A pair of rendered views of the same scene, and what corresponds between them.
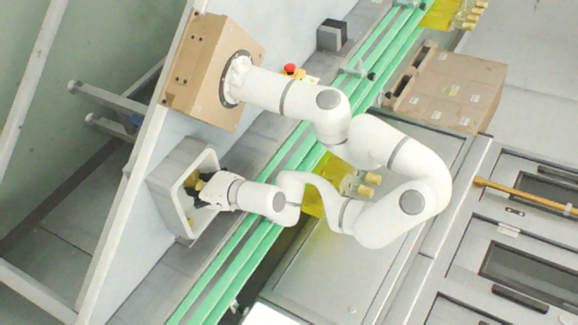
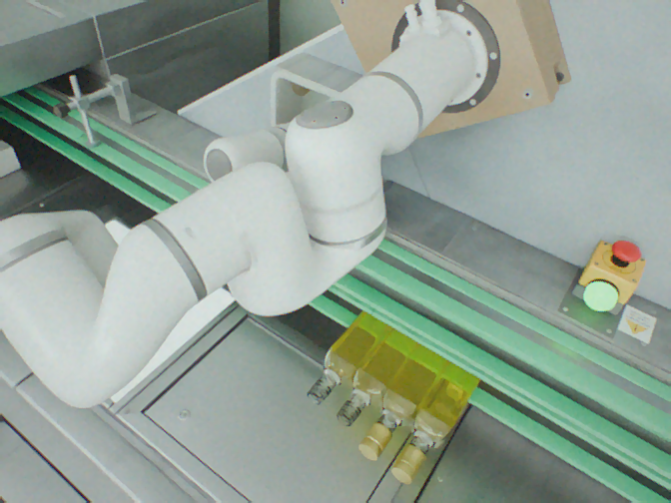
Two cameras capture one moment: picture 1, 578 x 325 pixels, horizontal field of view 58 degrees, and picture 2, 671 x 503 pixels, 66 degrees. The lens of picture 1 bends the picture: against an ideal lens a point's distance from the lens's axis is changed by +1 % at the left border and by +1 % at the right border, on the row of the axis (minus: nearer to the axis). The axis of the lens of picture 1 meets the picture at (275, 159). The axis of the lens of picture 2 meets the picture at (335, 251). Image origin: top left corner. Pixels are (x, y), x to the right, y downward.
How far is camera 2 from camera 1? 1.17 m
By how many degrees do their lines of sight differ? 55
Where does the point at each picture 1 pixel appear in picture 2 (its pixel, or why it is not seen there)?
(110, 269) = (230, 89)
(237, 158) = (406, 205)
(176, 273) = not seen: hidden behind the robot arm
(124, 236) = (255, 80)
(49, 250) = not seen: hidden behind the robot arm
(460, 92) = not seen: outside the picture
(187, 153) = (340, 81)
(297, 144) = (444, 289)
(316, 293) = (227, 370)
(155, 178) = (300, 58)
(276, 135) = (460, 254)
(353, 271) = (252, 429)
